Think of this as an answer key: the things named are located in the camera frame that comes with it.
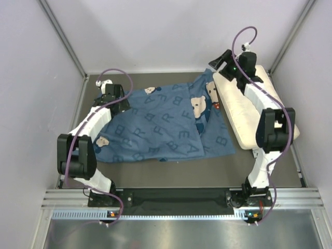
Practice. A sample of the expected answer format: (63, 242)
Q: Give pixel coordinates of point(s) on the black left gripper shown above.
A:
(124, 106)

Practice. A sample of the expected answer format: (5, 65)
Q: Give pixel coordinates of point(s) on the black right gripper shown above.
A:
(226, 56)

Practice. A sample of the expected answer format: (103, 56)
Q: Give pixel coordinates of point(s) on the blue cartoon print pillowcase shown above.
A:
(168, 123)

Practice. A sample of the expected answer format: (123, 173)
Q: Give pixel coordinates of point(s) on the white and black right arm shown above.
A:
(276, 130)

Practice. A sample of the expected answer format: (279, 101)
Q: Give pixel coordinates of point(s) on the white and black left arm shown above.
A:
(76, 157)

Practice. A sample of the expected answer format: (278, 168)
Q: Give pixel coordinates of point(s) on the white pillow care label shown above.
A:
(255, 152)

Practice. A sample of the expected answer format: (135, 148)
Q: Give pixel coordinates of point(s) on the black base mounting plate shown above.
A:
(187, 201)

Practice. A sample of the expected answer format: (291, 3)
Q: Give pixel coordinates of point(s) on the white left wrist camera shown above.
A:
(103, 84)

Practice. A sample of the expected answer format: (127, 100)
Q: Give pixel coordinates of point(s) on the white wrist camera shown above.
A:
(103, 84)
(246, 47)

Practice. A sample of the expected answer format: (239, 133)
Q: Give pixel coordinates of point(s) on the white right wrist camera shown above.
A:
(246, 47)

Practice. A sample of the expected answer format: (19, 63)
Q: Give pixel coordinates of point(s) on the left aluminium frame post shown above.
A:
(62, 36)

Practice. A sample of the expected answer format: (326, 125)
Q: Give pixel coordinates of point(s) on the aluminium frame post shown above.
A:
(62, 36)
(309, 5)

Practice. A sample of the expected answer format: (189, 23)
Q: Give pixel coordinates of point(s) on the right aluminium frame post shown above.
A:
(309, 5)

